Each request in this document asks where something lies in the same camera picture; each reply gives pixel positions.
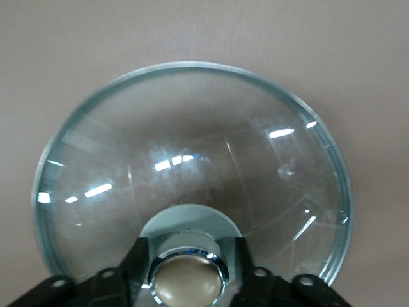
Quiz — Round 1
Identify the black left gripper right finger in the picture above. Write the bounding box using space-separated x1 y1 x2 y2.
235 237 352 307

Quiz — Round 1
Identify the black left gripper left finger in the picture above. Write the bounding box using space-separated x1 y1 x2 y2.
6 237 150 307

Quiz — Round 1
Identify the glass pot lid with knob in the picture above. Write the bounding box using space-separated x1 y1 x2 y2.
31 61 354 307

